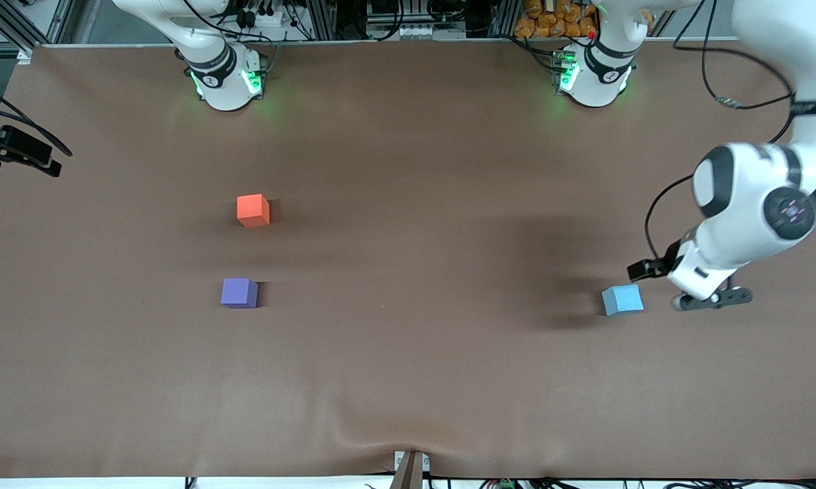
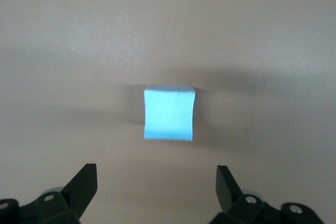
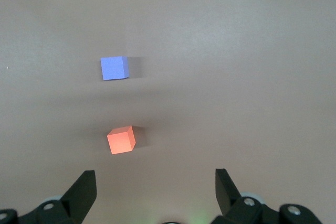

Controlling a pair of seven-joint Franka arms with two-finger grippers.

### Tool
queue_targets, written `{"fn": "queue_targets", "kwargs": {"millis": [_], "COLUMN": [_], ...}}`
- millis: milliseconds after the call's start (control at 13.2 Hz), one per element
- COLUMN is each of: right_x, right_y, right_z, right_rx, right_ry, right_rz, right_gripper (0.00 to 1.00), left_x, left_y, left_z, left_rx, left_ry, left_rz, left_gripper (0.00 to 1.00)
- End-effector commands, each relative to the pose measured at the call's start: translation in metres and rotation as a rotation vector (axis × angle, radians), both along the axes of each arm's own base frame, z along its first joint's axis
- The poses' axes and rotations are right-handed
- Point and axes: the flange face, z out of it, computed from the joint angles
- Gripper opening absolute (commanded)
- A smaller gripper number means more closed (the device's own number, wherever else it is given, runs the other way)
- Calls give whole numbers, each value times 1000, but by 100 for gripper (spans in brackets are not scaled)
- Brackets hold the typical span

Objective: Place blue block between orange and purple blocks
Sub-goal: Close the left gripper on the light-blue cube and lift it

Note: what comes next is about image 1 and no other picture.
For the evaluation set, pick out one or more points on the aluminium frame profile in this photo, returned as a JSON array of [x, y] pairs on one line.
[[13, 24]]

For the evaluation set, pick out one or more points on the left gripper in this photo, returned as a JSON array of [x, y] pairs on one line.
[[664, 265]]

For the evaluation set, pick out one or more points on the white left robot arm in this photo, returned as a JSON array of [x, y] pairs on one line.
[[747, 197]]

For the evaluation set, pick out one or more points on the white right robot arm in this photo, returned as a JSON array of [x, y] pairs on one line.
[[224, 88]]

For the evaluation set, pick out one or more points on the light blue foam block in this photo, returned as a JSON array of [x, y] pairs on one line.
[[623, 300]]

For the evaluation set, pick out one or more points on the orange foam block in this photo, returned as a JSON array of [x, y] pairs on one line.
[[253, 210]]

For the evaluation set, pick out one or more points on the brown table cloth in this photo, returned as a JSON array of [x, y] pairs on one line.
[[408, 353]]

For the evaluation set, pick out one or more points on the orange packaged goods pile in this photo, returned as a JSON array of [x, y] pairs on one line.
[[557, 19]]

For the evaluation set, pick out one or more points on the white power strip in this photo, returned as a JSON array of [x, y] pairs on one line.
[[268, 15]]

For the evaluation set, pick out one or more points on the purple foam block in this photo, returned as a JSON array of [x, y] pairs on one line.
[[238, 293]]

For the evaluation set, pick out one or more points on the green terminal connector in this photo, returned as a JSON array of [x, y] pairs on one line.
[[505, 484]]

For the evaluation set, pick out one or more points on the brown camera mount post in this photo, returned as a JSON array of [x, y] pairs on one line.
[[410, 472]]

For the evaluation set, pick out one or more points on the white rail mounted device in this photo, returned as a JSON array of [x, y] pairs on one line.
[[414, 30]]

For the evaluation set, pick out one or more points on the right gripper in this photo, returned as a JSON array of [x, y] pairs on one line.
[[8, 146]]

